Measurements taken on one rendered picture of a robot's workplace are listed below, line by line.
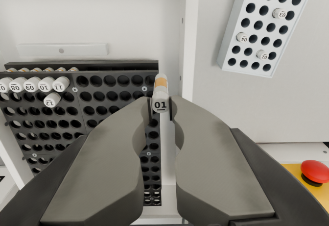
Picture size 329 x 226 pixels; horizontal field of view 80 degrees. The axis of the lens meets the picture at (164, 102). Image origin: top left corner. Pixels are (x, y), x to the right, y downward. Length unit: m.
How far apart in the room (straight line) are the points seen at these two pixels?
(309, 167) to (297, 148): 0.16
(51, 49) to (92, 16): 0.06
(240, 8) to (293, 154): 0.34
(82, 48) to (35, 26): 0.06
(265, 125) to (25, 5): 0.44
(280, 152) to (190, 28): 0.38
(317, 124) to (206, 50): 0.29
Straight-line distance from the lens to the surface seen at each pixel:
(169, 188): 0.41
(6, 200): 0.45
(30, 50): 0.30
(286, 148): 0.53
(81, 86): 0.23
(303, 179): 0.41
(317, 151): 0.56
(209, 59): 0.35
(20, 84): 0.24
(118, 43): 0.27
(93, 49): 0.26
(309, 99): 0.47
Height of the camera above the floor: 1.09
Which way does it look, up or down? 60 degrees down
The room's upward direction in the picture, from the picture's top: 179 degrees clockwise
